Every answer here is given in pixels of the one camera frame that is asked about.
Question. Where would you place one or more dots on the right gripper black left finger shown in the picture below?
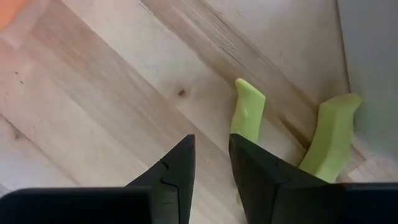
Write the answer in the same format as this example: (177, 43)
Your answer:
(174, 186)

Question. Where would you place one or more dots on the grey plastic bin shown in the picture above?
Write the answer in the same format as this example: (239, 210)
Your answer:
(373, 77)

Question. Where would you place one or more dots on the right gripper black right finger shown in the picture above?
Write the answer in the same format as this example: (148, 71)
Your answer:
(258, 186)

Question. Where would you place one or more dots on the orange translucent plastic bin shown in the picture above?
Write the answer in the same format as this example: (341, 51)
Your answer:
(7, 11)

